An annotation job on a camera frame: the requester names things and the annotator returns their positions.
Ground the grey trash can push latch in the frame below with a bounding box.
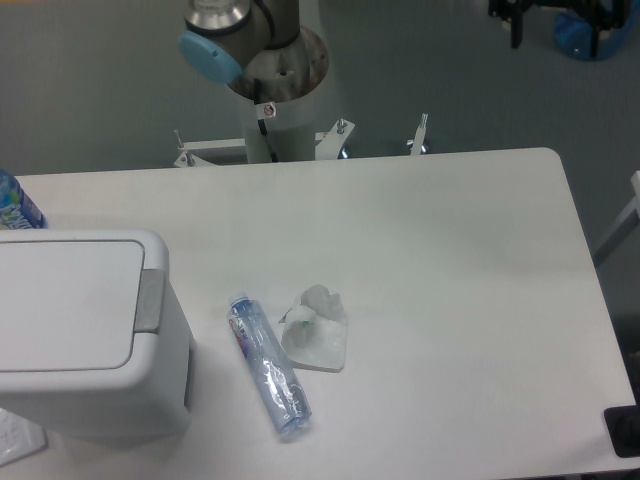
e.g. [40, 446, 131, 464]
[134, 269, 165, 334]

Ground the white textured packet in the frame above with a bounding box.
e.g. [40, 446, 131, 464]
[1, 409, 48, 466]

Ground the blue bag in background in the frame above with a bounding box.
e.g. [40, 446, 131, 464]
[553, 2, 639, 61]

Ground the crumpled white plastic wrapper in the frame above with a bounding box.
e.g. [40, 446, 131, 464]
[278, 284, 348, 373]

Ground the white plastic trash can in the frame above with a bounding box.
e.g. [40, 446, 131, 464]
[1, 229, 195, 439]

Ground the clear plastic water bottle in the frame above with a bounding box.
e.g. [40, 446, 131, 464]
[227, 292, 312, 436]

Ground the black table clamp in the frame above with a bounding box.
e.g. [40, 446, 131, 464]
[604, 405, 639, 458]

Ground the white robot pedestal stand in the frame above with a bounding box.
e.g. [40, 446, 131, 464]
[172, 25, 430, 169]

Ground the blue labelled bottle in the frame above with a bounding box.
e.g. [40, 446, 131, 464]
[1, 169, 48, 230]

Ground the white furniture leg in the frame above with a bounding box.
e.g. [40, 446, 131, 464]
[592, 171, 639, 268]

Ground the black frame in background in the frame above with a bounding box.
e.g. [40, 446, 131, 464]
[487, 0, 640, 57]

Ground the grey robot arm blue cap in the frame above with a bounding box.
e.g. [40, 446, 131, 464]
[178, 0, 300, 84]

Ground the black cable on pedestal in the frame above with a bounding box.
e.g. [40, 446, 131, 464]
[252, 78, 280, 163]

